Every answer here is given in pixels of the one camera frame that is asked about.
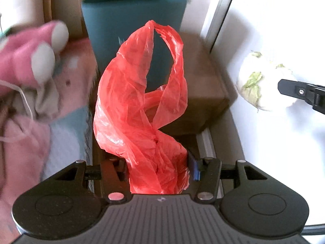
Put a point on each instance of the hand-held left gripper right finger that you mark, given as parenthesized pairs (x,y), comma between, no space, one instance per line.
(194,166)

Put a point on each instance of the brown cardboard box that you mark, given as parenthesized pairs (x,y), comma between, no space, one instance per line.
(203,86)

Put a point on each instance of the white round table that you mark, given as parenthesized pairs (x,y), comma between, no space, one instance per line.
(218,17)

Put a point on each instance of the pink plush toy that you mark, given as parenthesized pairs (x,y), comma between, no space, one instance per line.
(15,50)

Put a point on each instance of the teal trash bin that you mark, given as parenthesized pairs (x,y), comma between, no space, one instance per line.
(111,17)

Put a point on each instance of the aluminium rail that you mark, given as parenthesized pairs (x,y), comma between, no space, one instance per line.
(210,142)

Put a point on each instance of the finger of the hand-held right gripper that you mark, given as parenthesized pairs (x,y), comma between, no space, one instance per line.
(299,90)

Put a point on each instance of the red plastic bag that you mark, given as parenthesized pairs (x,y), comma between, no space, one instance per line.
(132,111)

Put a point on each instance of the napa cabbage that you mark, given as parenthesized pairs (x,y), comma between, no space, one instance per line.
(256,81)

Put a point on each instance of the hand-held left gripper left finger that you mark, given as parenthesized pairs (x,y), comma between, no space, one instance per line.
(115,169)

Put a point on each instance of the pink pastel blanket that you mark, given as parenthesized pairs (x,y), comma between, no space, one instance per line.
(25,144)

